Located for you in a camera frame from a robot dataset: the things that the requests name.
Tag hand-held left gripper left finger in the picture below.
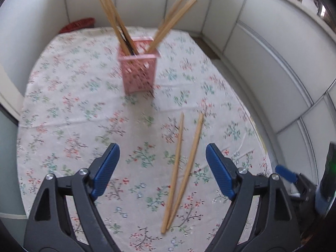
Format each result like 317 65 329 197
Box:
23 143 121 252

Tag floral printed cloth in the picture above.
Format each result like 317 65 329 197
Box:
16 26 273 252

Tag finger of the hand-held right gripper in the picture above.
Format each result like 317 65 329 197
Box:
275 164 299 183

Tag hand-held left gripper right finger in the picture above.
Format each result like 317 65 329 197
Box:
205 143 303 252

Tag white kitchen cabinets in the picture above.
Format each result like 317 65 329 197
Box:
63 0 336 187

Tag glass sliding door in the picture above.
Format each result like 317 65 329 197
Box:
0 63 28 219

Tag pink plastic utensil basket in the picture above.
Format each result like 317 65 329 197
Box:
117 37 161 94

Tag light bamboo chopstick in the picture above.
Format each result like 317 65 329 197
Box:
99 0 128 56
146 0 197 55
166 113 205 230
157 0 183 32
150 1 193 51
161 112 184 234
100 0 133 55

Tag red trash bin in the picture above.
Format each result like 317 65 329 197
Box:
59 17 95 34

